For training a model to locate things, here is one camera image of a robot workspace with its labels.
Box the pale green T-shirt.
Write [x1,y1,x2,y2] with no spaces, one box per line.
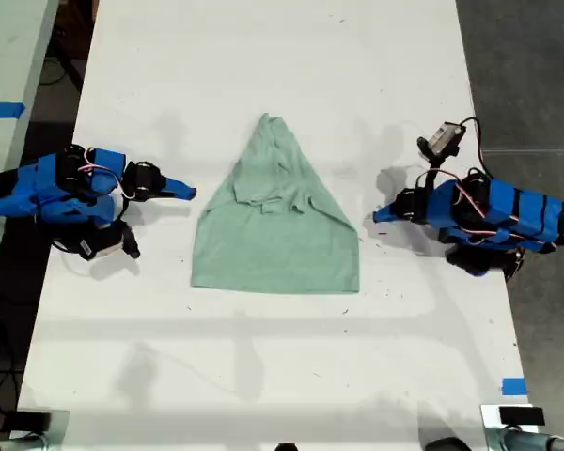
[190,112,361,296]

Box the white side table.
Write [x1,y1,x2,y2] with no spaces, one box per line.
[0,0,60,302]

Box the short blue tape piece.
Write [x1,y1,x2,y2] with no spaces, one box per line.
[501,377,529,397]

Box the wide black rounded object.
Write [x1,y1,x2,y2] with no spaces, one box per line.
[424,436,474,451]

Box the small black box on white plate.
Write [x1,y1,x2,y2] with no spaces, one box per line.
[498,406,546,427]

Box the small black box on grey plate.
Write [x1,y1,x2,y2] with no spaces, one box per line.
[15,410,54,431]

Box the metal table clamp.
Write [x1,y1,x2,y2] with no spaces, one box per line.
[0,433,49,451]
[486,426,564,451]

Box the camera black stalk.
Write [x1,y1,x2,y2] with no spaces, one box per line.
[115,219,142,259]
[421,152,443,190]

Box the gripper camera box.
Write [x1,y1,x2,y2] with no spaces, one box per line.
[415,120,466,160]
[77,227,126,262]

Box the camera black cable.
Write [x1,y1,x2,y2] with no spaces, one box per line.
[459,116,495,180]

